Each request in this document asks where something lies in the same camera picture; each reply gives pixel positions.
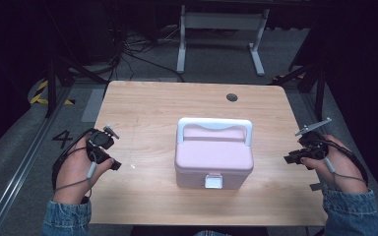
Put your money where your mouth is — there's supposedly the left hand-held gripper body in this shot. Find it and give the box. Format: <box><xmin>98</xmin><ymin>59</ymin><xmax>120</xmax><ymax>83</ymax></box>
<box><xmin>86</xmin><ymin>124</ymin><xmax>121</xmax><ymax>165</ymax></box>

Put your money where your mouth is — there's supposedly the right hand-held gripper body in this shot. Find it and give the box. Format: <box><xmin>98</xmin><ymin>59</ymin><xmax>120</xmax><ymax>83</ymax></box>
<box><xmin>294</xmin><ymin>117</ymin><xmax>333</xmax><ymax>162</ymax></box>

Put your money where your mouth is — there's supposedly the pink storage box white handle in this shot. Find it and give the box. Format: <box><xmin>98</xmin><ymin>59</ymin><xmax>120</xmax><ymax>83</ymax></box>
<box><xmin>174</xmin><ymin>117</ymin><xmax>255</xmax><ymax>191</ymax></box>

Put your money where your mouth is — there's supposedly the person's left hand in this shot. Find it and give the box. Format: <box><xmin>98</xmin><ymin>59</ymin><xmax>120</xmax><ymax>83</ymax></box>
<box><xmin>52</xmin><ymin>133</ymin><xmax>115</xmax><ymax>205</ymax></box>

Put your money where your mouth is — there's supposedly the person's right hand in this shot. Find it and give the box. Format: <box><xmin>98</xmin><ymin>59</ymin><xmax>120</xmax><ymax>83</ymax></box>
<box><xmin>299</xmin><ymin>134</ymin><xmax>369</xmax><ymax>195</ymax></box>

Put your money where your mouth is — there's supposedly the black tripod stand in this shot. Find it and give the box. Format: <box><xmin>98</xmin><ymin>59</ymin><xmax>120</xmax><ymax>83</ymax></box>
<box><xmin>42</xmin><ymin>0</ymin><xmax>110</xmax><ymax>119</ymax></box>
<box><xmin>268</xmin><ymin>19</ymin><xmax>329</xmax><ymax>123</ymax></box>

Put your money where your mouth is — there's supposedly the grey cable of left gripper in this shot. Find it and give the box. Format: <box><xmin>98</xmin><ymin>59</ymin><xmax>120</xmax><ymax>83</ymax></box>
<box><xmin>54</xmin><ymin>150</ymin><xmax>98</xmax><ymax>194</ymax></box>

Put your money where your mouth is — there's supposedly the grey cable of gripper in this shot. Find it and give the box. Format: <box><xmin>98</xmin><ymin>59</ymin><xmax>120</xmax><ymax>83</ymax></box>
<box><xmin>323</xmin><ymin>156</ymin><xmax>368</xmax><ymax>185</ymax></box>
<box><xmin>54</xmin><ymin>150</ymin><xmax>98</xmax><ymax>194</ymax></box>

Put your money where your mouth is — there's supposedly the grey cable of right gripper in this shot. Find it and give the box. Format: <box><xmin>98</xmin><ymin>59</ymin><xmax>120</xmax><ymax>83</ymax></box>
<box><xmin>323</xmin><ymin>156</ymin><xmax>368</xmax><ymax>185</ymax></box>

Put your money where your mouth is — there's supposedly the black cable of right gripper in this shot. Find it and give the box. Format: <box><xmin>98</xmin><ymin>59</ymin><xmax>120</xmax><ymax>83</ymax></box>
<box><xmin>314</xmin><ymin>139</ymin><xmax>370</xmax><ymax>187</ymax></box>

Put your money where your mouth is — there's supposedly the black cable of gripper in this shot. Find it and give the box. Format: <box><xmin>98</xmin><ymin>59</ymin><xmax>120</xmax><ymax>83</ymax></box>
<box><xmin>314</xmin><ymin>139</ymin><xmax>370</xmax><ymax>187</ymax></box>
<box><xmin>51</xmin><ymin>128</ymin><xmax>95</xmax><ymax>192</ymax></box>

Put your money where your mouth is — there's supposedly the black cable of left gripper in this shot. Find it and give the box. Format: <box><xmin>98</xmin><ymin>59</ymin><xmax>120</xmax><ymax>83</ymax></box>
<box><xmin>51</xmin><ymin>128</ymin><xmax>95</xmax><ymax>192</ymax></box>

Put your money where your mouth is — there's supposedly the metal floor rail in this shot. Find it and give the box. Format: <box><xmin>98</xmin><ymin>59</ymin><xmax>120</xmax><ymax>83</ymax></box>
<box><xmin>0</xmin><ymin>86</ymin><xmax>77</xmax><ymax>236</ymax></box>

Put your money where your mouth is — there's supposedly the bundle of black floor cables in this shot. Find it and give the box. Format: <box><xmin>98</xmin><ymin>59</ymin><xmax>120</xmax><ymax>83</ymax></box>
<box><xmin>110</xmin><ymin>23</ymin><xmax>185</xmax><ymax>83</ymax></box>

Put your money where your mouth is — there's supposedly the white metal stand frame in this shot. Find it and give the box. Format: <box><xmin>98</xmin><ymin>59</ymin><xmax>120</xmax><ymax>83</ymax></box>
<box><xmin>175</xmin><ymin>4</ymin><xmax>271</xmax><ymax>77</ymax></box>

